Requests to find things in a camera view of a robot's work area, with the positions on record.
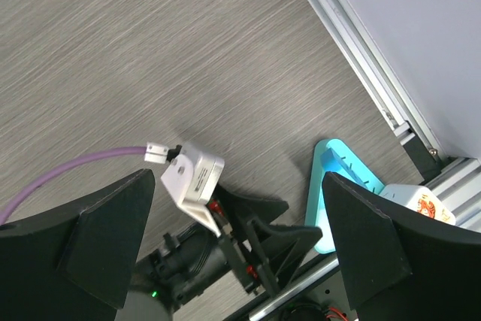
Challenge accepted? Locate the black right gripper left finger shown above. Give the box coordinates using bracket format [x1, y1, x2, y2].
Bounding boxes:
[1, 169, 156, 320]

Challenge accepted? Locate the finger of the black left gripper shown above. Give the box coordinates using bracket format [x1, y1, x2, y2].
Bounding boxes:
[213, 185, 289, 231]
[247, 217, 322, 291]

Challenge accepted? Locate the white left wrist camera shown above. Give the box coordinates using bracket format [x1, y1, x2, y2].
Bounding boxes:
[161, 141, 225, 237]

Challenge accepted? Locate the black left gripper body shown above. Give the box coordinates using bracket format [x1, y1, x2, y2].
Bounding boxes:
[150, 219, 279, 307]

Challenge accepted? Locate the white cube plug with sticker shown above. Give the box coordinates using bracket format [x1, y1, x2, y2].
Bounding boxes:
[380, 184, 456, 226]

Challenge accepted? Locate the blue plug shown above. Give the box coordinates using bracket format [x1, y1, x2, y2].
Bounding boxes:
[321, 148, 349, 177]

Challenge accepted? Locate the aluminium frame rail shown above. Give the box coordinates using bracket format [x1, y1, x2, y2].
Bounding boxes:
[281, 0, 481, 186]

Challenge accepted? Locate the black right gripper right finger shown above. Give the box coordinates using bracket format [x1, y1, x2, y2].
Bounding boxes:
[331, 183, 480, 320]

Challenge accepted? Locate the teal triangular power socket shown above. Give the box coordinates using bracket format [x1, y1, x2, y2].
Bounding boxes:
[304, 138, 385, 254]

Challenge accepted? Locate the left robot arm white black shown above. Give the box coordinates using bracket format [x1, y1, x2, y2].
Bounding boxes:
[116, 185, 322, 320]

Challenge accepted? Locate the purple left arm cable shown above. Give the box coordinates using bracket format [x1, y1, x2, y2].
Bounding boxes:
[0, 146, 148, 226]

